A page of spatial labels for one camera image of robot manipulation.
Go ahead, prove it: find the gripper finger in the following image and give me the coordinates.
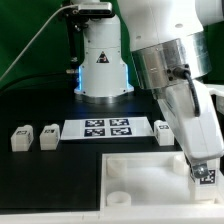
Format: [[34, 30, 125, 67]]
[[191, 163, 209, 179]]

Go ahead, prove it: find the white square tabletop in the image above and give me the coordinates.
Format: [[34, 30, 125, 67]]
[[100, 152, 224, 210]]

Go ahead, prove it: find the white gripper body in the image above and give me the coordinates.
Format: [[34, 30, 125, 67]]
[[158, 80, 224, 164]]

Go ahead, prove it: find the black cable on table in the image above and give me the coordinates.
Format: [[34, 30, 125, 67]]
[[0, 71, 75, 94]]

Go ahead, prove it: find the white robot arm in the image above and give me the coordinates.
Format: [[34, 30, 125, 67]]
[[71, 0, 224, 179]]

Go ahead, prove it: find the grey camera on mount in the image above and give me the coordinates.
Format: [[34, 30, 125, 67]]
[[78, 2, 112, 16]]

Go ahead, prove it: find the white sheet with tags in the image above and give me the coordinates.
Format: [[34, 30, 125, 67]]
[[61, 117, 153, 140]]

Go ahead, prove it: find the grey camera cable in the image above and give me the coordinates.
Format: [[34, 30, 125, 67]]
[[0, 4, 80, 83]]

